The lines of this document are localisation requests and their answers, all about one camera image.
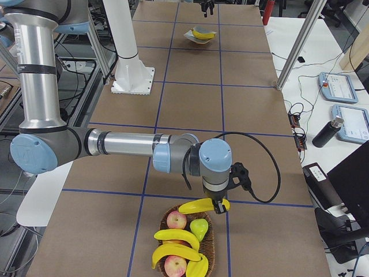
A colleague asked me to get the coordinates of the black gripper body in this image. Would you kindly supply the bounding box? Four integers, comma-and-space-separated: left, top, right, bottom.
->
202, 181, 228, 201
200, 0, 214, 6

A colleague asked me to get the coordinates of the yellow banana top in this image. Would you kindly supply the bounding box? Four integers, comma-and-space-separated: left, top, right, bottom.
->
191, 27, 217, 40

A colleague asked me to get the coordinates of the yellow banana large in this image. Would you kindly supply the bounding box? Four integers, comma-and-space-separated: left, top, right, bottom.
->
151, 244, 201, 269

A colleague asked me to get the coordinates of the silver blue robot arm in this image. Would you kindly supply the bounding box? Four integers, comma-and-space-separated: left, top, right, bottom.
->
1, 1, 232, 214

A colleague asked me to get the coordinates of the woven wicker basket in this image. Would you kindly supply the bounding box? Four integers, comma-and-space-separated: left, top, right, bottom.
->
155, 205, 215, 277

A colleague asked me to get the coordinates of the green pear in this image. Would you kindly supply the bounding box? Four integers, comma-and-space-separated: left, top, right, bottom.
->
190, 219, 209, 242

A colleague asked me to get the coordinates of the red apple far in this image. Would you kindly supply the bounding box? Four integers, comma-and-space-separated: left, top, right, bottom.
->
166, 211, 187, 229

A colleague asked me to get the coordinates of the red apple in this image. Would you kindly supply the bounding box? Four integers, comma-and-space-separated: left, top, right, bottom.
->
166, 211, 187, 229
164, 255, 187, 277

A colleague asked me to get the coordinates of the red yellow mango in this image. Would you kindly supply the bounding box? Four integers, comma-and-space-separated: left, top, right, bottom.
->
162, 239, 191, 248

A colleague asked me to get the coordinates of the red cylinder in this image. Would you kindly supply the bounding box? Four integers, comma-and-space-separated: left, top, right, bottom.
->
262, 0, 275, 26

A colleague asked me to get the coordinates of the red apple near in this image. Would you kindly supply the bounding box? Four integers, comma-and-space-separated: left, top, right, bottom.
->
164, 255, 187, 277

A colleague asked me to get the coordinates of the small circuit board near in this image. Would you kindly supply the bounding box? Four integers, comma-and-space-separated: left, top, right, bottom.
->
294, 133, 307, 152

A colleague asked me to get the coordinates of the small circuit board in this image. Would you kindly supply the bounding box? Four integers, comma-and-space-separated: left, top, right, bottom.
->
288, 114, 300, 128
294, 133, 307, 152

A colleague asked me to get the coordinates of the small circuit board far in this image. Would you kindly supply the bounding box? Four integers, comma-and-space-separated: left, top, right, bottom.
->
288, 114, 300, 128

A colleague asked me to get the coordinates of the black water bottle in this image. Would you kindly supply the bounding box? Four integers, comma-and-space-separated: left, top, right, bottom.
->
312, 115, 344, 148

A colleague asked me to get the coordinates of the black monitor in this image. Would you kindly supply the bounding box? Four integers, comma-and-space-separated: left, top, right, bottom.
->
328, 142, 368, 226

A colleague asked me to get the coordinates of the teach pendant far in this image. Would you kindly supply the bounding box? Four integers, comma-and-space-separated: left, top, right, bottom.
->
318, 72, 358, 104

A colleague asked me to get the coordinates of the teach pendant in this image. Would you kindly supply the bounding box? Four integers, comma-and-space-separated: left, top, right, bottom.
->
332, 104, 368, 144
318, 72, 358, 104

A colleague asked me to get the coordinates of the wooden plank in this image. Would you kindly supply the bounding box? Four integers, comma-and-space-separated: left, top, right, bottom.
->
340, 0, 369, 72

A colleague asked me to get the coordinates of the teach pendant near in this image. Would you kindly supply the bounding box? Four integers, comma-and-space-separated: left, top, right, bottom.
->
332, 104, 368, 144

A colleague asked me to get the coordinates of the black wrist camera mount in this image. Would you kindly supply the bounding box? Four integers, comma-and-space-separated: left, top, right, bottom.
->
227, 162, 251, 191

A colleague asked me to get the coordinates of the black camera cable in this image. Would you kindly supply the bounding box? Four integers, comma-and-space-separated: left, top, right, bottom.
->
213, 131, 281, 203

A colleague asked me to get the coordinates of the white pedestal column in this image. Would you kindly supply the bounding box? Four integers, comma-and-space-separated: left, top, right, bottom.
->
103, 0, 155, 95

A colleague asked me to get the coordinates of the aluminium frame post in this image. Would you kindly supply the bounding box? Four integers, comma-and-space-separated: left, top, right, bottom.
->
276, 0, 326, 91

